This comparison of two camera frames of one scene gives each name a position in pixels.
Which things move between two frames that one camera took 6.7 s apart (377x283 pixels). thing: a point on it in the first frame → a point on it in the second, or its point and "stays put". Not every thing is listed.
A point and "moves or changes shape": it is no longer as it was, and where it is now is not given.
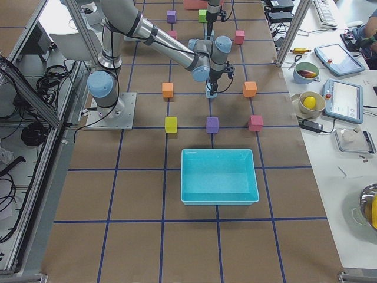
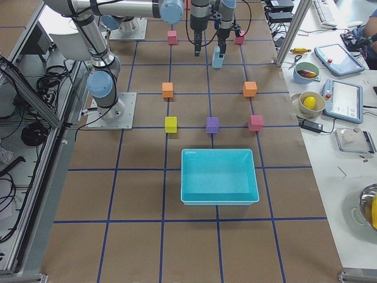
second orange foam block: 250,89 stays put
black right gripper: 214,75 → 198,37
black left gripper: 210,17 → 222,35
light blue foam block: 211,38 moves or changes shape
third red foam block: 240,36 stays put
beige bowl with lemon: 311,104 stays put
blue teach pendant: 337,60 stays put
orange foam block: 167,88 stays put
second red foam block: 255,121 stays put
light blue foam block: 208,91 moves or changes shape
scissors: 296,61 stays put
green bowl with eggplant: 306,72 stays put
